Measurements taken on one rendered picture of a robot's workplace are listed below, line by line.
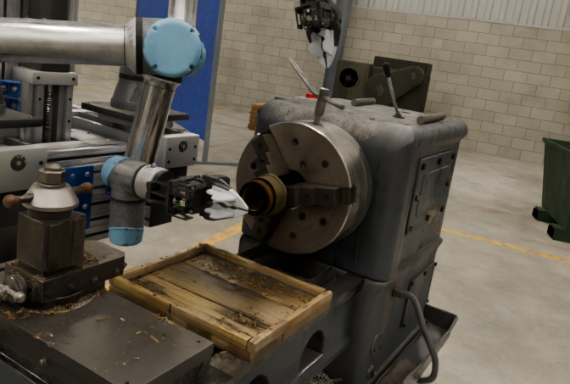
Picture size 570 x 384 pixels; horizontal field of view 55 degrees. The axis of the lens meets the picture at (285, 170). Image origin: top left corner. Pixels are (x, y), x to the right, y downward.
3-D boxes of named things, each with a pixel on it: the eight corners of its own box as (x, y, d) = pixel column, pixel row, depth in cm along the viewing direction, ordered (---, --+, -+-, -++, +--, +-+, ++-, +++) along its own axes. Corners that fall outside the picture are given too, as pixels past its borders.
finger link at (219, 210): (231, 230, 104) (193, 218, 108) (249, 224, 109) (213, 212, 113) (232, 215, 103) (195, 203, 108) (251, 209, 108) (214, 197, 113)
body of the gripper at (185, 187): (187, 223, 107) (143, 208, 113) (215, 214, 114) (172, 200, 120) (191, 186, 105) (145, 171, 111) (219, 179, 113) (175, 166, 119)
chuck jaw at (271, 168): (282, 179, 134) (263, 136, 135) (298, 170, 131) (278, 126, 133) (257, 186, 124) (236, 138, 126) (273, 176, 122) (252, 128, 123)
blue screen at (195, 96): (105, 104, 956) (115, -37, 905) (151, 108, 993) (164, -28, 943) (170, 163, 603) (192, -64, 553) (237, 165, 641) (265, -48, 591)
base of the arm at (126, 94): (98, 103, 161) (101, 69, 159) (137, 103, 174) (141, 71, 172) (135, 113, 154) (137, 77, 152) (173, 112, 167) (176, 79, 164)
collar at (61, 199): (56, 193, 88) (58, 175, 88) (89, 206, 84) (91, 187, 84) (9, 201, 82) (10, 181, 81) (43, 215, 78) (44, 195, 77)
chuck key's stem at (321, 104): (318, 137, 129) (331, 90, 126) (310, 136, 128) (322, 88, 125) (315, 135, 131) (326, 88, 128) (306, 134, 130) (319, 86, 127)
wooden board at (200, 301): (203, 257, 137) (204, 242, 136) (330, 308, 120) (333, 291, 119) (107, 293, 112) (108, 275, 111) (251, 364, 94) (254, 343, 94)
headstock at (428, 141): (325, 198, 210) (342, 97, 201) (449, 235, 187) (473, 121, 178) (231, 230, 159) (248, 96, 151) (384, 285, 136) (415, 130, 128)
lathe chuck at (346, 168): (243, 217, 148) (271, 103, 140) (346, 266, 134) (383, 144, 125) (223, 223, 141) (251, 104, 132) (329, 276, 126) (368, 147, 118)
